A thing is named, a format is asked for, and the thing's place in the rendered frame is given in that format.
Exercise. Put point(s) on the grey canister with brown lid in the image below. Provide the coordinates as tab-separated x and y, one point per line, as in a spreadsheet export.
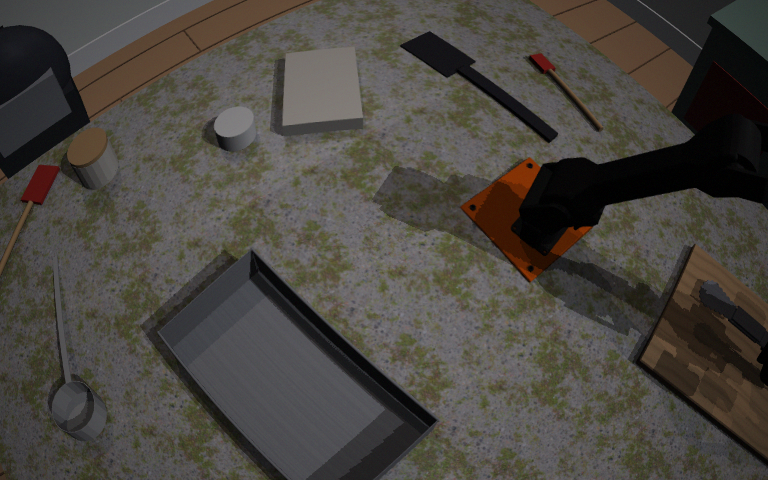
93	159

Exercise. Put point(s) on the black spatula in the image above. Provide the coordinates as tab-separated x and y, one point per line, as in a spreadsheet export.
448	60

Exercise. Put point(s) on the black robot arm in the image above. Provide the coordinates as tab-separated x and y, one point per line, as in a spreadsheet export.
721	160

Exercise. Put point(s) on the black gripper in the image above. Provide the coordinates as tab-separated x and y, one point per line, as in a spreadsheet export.
763	359

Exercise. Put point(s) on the grey cylinder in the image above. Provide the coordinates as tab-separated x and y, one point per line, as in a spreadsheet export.
235	128

